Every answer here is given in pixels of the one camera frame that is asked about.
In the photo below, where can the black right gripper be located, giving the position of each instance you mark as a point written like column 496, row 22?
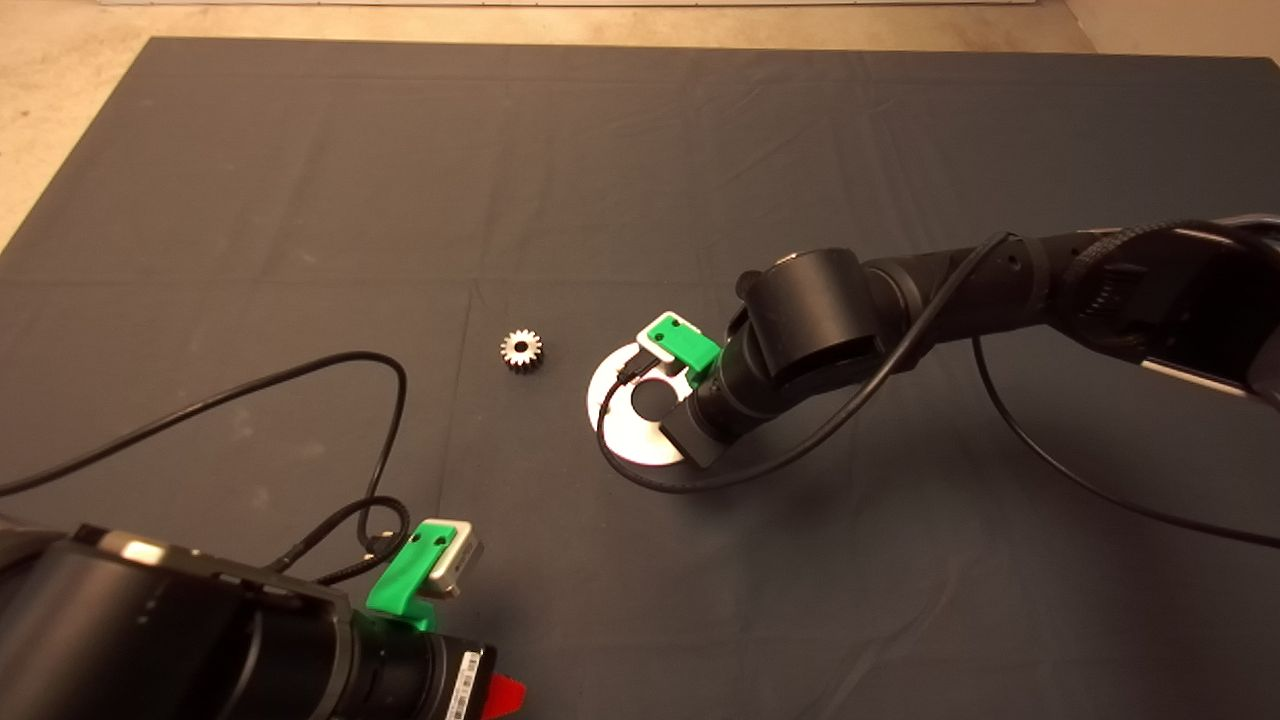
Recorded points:
column 730, row 400

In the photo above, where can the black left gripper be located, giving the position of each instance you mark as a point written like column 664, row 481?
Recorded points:
column 420, row 675

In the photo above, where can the round metal carrier plate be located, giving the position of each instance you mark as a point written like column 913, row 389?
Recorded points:
column 640, row 442

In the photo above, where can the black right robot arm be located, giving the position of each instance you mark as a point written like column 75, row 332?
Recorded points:
column 810, row 320

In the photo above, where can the small steel planetary gear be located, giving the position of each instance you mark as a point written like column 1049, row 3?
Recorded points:
column 529, row 361

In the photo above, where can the dark grey table cloth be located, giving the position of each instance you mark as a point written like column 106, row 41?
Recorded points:
column 640, row 200

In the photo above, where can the right gripper green camera mount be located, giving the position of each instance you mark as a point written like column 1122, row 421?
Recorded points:
column 690, row 345

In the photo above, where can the gripper green camera mount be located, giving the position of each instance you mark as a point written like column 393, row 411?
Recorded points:
column 405, row 575
column 690, row 345

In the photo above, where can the right gripper silver camera box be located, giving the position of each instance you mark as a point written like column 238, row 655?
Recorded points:
column 652, row 345

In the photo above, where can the gripper silver camera box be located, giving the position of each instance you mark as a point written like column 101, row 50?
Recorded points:
column 462, row 560
column 652, row 345

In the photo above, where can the left gripper silver camera box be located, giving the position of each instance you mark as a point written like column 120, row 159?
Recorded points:
column 462, row 560

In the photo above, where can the left gripper green camera mount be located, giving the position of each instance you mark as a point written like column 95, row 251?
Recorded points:
column 405, row 575

